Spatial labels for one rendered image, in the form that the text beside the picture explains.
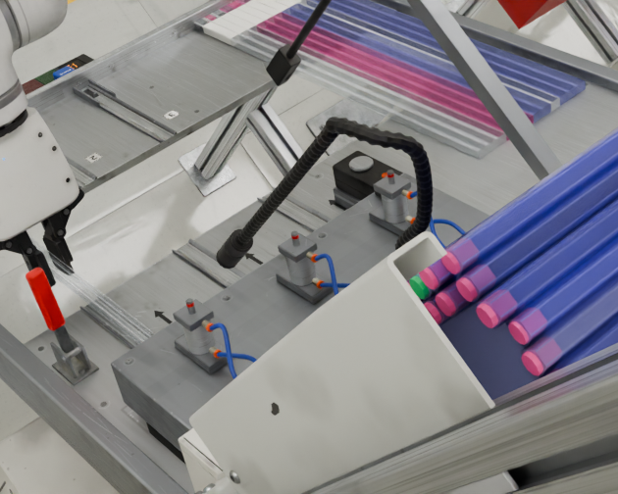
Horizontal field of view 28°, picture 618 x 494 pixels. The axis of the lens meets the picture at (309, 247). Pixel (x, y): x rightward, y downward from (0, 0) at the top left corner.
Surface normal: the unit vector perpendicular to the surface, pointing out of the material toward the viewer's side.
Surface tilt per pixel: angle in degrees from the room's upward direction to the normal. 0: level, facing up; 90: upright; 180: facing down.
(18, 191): 37
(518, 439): 90
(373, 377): 90
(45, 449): 0
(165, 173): 0
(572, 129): 43
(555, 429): 90
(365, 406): 90
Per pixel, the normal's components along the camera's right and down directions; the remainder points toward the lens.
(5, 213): 0.55, 0.26
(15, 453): 0.32, -0.32
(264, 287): -0.16, -0.78
